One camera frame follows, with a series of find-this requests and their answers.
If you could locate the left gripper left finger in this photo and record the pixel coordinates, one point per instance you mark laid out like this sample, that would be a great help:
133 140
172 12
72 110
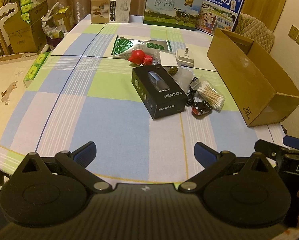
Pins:
74 165

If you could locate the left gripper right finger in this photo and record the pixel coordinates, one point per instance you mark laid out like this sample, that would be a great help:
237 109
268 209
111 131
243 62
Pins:
215 165

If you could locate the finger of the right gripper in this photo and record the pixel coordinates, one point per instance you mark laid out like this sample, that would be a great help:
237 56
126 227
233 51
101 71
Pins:
292 142
270 150

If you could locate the red black small gadget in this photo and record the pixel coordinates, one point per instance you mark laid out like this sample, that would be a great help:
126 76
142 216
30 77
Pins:
201 108

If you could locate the bag of cotton swabs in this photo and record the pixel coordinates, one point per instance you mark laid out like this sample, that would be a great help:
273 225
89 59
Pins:
211 95

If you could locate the black Flyco shaver box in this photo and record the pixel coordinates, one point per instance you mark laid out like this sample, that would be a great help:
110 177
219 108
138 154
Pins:
159 92

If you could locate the white plug adapter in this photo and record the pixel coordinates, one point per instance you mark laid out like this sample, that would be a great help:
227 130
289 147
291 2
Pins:
185 57

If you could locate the red pig figurine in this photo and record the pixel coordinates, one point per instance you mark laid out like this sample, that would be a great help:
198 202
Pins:
139 57

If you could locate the silver green tea pouch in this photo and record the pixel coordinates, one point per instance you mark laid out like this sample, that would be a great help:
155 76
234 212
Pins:
123 47

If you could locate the open brown cardboard box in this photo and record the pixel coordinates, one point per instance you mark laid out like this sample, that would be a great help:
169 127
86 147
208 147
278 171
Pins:
261 88

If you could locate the plaid bed sheet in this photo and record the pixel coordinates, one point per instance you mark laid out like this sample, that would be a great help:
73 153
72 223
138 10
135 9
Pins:
83 94

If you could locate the green tissue pack row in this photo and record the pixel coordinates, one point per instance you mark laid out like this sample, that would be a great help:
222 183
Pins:
35 67

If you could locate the quilted beige chair cover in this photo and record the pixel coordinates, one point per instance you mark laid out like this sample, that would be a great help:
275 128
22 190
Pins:
249 26

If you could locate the cardboard box with tissue packs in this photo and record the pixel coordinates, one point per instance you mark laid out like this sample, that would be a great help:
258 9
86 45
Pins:
21 26

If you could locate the blue milk carton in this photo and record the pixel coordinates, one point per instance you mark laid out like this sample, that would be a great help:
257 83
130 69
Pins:
221 14

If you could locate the white beige product box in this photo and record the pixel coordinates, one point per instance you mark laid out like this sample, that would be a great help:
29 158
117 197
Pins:
110 11

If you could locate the green pure milk carton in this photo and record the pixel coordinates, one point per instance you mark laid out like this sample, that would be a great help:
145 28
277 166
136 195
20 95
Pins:
182 14

